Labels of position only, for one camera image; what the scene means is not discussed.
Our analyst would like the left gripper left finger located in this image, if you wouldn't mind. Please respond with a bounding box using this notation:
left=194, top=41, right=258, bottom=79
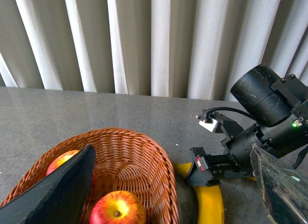
left=0, top=145, right=96, bottom=224

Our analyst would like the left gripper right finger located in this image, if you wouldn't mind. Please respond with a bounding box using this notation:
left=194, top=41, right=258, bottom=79
left=250, top=144, right=308, bottom=224

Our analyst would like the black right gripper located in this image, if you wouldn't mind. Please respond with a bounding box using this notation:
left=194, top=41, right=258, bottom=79
left=184, top=124, right=267, bottom=187

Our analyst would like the yellow banana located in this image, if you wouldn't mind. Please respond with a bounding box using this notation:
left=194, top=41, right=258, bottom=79
left=172, top=162, right=257, bottom=224

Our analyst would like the red yellow apple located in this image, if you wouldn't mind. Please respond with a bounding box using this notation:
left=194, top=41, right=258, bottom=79
left=44, top=150, right=97, bottom=186
left=89, top=190, right=146, bottom=224

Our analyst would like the left brown wicker basket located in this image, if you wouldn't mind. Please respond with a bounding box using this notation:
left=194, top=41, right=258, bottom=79
left=1, top=128, right=180, bottom=224

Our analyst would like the white pleated curtain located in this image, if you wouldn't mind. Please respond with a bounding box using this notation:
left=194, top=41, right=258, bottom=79
left=0, top=0, right=308, bottom=101

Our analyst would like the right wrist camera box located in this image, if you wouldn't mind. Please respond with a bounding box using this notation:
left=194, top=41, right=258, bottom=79
left=195, top=111, right=244, bottom=145

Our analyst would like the black right camera cable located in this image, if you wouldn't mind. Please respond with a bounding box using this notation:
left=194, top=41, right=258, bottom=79
left=204, top=106, right=256, bottom=121

